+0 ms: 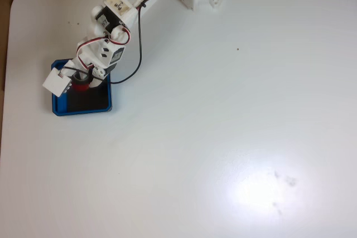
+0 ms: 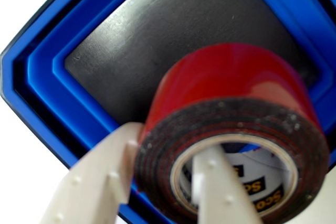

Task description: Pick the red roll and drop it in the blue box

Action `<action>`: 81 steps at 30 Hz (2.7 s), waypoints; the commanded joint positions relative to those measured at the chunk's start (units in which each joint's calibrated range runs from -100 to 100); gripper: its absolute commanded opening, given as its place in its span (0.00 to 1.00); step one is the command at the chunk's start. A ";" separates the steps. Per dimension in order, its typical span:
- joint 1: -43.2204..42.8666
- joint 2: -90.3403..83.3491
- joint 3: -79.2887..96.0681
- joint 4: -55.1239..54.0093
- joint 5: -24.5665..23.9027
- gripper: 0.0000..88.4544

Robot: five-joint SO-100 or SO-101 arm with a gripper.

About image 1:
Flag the white square camera box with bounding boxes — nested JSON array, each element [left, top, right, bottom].
[[42, 68, 72, 96]]

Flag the red and white cable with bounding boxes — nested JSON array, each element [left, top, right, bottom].
[[75, 27, 132, 69]]

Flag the blue square box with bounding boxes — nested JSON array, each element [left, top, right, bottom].
[[51, 59, 114, 117]]

